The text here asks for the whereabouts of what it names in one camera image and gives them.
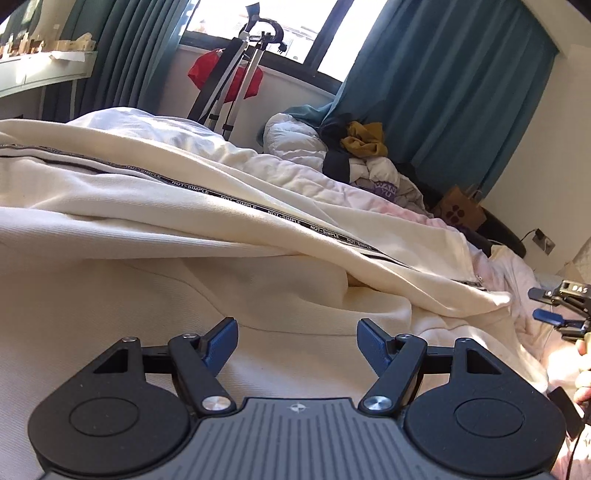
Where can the brown paper bag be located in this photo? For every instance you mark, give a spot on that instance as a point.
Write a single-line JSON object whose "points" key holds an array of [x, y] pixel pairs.
{"points": [[457, 211]]}

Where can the black seat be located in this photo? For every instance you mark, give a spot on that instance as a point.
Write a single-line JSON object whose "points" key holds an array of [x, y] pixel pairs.
{"points": [[504, 233]]}

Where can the white wall shelf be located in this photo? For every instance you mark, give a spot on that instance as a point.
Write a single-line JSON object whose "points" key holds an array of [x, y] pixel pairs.
{"points": [[37, 70]]}

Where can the wall socket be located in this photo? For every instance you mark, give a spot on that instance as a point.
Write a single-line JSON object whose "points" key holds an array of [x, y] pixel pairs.
{"points": [[545, 241]]}

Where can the white pink bed sheet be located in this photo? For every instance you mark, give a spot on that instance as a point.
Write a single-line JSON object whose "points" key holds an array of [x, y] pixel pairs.
{"points": [[369, 196]]}

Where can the mustard yellow cloth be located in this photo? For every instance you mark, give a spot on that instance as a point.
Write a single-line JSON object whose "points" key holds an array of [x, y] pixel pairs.
{"points": [[364, 137]]}

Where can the pile of crumpled clothes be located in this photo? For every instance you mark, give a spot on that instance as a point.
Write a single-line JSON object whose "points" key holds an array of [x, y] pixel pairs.
{"points": [[293, 136]]}

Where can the black cloth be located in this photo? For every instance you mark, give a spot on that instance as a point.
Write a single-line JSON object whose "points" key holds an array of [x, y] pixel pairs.
{"points": [[335, 162]]}

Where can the white cloth with purple print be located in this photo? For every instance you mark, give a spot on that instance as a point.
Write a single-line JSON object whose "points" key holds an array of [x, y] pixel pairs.
{"points": [[388, 188]]}

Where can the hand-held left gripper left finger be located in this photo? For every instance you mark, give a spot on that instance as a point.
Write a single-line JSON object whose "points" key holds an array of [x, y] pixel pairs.
{"points": [[222, 342]]}

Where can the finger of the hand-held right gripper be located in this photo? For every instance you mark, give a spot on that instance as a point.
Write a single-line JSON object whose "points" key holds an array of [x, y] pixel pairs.
{"points": [[545, 316], [539, 292]]}

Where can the person's right hand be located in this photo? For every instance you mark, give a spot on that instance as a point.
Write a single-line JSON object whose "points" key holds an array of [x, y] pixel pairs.
{"points": [[584, 364]]}

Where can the black framed window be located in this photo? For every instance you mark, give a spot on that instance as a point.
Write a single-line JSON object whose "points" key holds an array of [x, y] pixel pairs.
{"points": [[344, 41]]}

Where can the wide teal curtain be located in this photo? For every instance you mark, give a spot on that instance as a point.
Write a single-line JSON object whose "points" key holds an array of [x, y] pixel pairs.
{"points": [[438, 92]]}

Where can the red bag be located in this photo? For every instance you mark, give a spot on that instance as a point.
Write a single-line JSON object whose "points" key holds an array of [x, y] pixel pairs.
{"points": [[203, 70]]}

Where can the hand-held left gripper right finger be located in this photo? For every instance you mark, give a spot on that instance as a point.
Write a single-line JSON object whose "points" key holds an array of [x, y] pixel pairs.
{"points": [[372, 346]]}

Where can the folded metal stand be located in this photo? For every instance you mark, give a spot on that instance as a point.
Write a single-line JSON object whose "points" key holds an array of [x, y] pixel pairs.
{"points": [[217, 88]]}

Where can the cream zip jacket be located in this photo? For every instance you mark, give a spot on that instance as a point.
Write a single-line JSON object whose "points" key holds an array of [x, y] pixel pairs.
{"points": [[138, 217]]}

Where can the narrow teal curtain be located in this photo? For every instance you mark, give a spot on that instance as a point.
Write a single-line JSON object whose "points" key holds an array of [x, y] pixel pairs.
{"points": [[124, 55]]}

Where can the row of wooden shelf ornaments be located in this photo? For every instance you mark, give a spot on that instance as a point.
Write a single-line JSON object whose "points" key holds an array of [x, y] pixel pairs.
{"points": [[60, 44]]}

